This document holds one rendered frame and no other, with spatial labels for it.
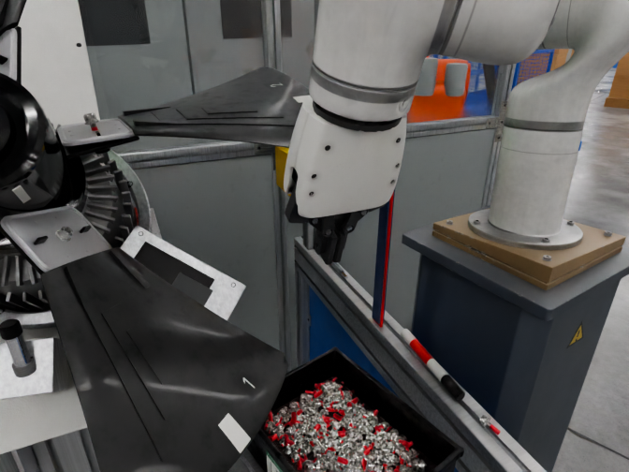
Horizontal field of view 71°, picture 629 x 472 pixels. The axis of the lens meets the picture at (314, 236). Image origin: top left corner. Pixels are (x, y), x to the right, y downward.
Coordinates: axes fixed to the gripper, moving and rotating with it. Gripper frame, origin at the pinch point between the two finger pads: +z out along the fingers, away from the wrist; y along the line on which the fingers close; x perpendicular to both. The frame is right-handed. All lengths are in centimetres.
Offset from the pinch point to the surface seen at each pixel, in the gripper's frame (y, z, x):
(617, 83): -781, 205, -431
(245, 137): 6.8, -8.0, -8.9
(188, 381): 16.6, 6.5, 7.6
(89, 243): 23.0, 1.0, -7.0
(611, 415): -130, 111, 9
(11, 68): 26.5, -12.0, -18.1
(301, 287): -14, 45, -30
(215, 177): -4, 42, -73
